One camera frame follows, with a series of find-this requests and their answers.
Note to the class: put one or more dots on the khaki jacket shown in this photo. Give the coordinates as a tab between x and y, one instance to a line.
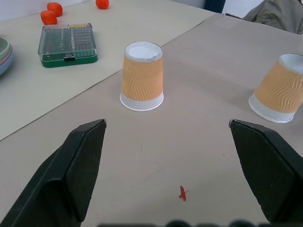
274	14

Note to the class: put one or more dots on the pink plate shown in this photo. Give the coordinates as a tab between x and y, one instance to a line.
8	55

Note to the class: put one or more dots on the green plate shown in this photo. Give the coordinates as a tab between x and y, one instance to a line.
4	47

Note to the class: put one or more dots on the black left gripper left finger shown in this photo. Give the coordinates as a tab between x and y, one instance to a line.
71	172

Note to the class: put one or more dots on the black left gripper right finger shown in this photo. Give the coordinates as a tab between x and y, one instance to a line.
265	170

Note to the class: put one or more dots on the dark blue post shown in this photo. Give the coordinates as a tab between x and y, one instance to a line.
213	5

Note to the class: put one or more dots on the orange ribbed paper cup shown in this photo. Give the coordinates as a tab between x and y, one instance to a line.
142	78
279	89

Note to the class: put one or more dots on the red scrap on table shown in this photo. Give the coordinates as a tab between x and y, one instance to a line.
183	194

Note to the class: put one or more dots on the green screwdriver bit case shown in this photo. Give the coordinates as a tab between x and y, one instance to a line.
67	45

